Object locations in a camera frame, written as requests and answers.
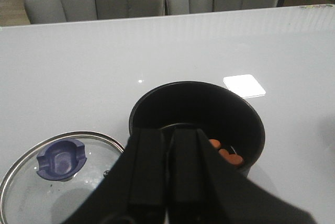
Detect glass lid with blue knob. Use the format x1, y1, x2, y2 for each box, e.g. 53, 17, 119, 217
1, 131, 124, 223

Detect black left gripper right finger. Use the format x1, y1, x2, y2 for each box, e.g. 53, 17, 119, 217
169, 129, 315, 223

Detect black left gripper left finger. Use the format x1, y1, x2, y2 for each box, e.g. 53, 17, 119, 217
65, 128, 166, 223

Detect orange ham slices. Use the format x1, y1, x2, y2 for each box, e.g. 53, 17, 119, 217
209, 139, 244, 167

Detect dark blue saucepan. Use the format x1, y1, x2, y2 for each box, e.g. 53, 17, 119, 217
128, 81, 265, 176

